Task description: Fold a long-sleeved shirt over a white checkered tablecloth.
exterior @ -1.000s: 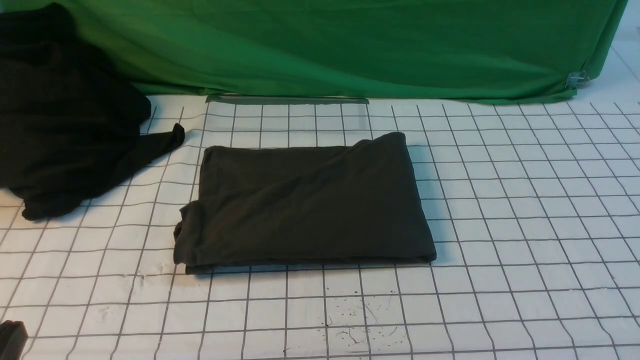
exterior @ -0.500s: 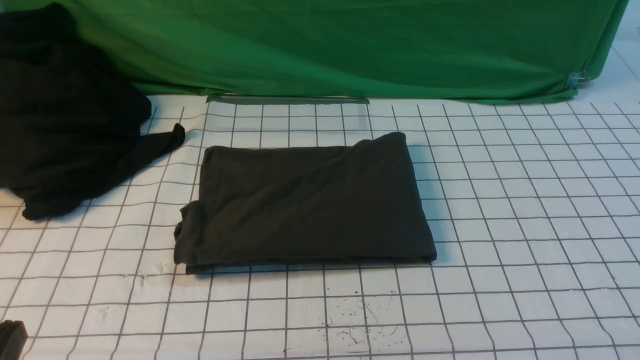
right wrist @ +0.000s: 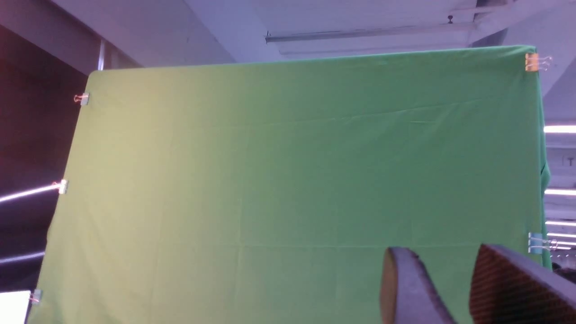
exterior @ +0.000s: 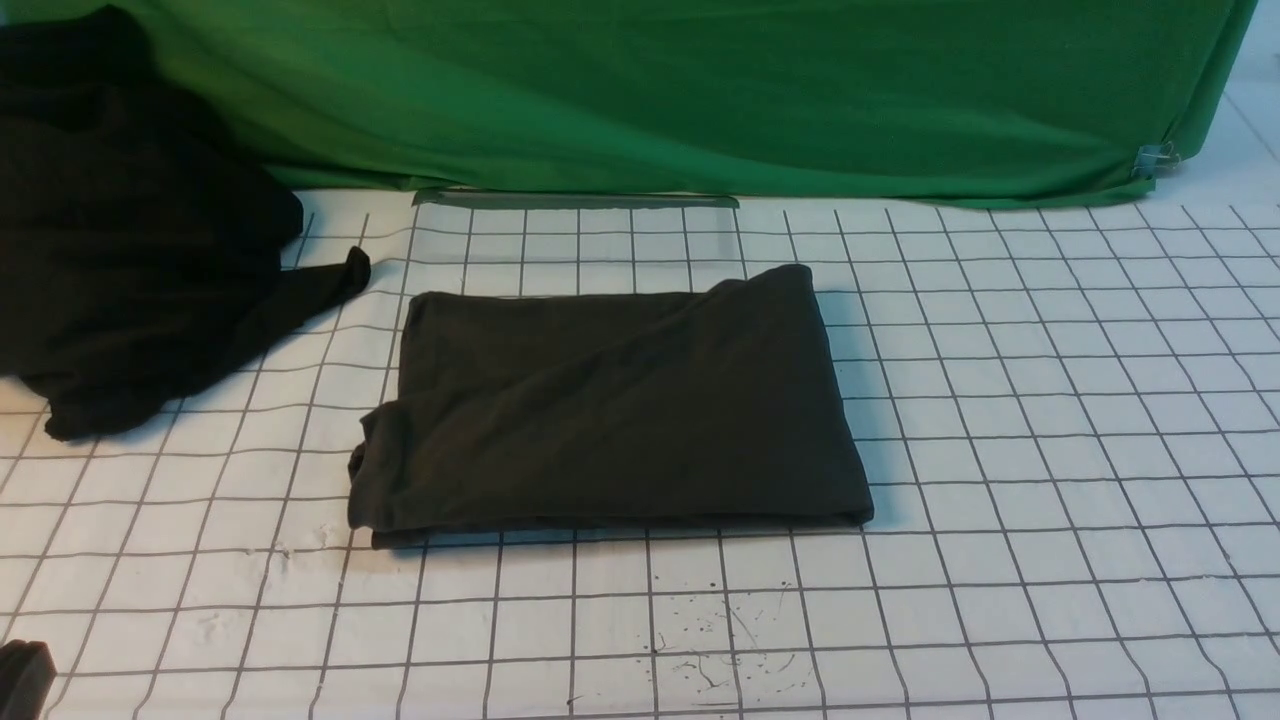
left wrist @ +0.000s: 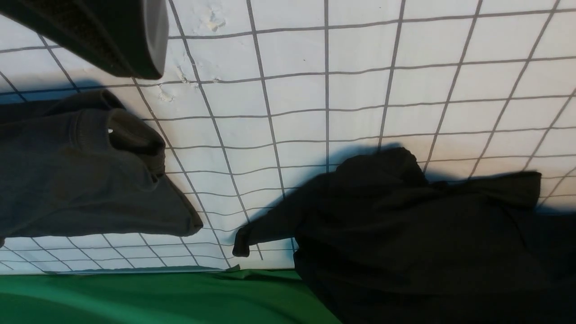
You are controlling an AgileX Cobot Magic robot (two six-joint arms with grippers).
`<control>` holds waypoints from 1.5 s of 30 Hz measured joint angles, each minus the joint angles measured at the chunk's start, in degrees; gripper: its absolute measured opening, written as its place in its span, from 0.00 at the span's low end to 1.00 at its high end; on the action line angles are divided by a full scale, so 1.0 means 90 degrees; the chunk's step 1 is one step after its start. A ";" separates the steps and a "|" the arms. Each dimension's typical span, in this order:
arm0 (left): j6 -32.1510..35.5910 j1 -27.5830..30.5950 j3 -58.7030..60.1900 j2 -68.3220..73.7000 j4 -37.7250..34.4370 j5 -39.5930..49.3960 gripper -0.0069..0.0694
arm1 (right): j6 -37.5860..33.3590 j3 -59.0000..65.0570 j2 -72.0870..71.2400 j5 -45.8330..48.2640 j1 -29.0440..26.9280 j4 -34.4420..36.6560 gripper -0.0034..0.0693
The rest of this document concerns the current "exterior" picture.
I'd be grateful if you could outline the gray long-sleeve top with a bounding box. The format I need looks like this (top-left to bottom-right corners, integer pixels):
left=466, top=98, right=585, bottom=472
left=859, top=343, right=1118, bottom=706
left=346, top=264, right=876, bottom=548

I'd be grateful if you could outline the green backdrop cloth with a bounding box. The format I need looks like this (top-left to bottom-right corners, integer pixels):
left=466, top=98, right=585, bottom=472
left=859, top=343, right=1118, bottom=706
left=0, top=0, right=1260, bottom=209

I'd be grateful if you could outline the black garment pile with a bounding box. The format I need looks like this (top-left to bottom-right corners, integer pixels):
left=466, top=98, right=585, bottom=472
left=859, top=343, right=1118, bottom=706
left=1, top=6, right=371, bottom=442

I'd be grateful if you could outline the metal binder clip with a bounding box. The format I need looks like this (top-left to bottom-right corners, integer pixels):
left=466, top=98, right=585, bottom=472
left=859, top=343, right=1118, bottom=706
left=1132, top=142, right=1181, bottom=181

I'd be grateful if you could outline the black object at corner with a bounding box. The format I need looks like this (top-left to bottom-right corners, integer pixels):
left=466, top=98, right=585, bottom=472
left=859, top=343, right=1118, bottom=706
left=0, top=639, right=58, bottom=720

